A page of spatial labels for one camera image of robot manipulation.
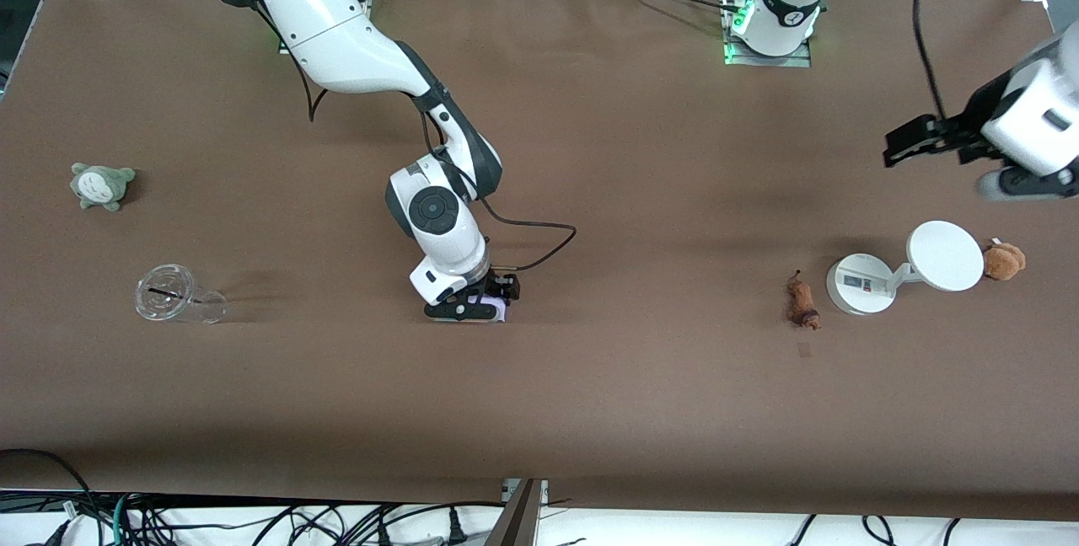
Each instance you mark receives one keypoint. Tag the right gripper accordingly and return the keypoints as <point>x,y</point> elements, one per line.
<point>498,283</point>

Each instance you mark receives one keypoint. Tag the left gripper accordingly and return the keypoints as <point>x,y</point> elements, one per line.
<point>967,128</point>

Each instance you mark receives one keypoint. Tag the brown root-shaped toy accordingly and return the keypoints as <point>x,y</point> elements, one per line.
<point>802,302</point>

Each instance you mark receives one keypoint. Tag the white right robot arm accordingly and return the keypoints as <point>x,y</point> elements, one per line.
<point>337,32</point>

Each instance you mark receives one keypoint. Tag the white round desk lamp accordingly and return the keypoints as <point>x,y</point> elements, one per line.
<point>944,255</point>

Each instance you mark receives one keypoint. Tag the brown plush toy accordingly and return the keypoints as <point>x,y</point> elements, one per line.
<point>1003,261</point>

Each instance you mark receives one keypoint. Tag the brown table cover cloth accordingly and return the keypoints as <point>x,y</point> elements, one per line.
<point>421,411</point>

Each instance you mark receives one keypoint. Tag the clear plastic cup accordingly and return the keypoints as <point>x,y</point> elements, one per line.
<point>169,293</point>

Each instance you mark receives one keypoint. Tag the grey totoro plush toy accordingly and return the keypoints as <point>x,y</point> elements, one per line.
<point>99,185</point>

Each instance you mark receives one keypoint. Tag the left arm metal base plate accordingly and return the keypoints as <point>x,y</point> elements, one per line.
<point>797,60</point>

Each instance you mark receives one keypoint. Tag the metal table frame leg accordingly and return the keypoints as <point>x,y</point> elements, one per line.
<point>518,521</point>

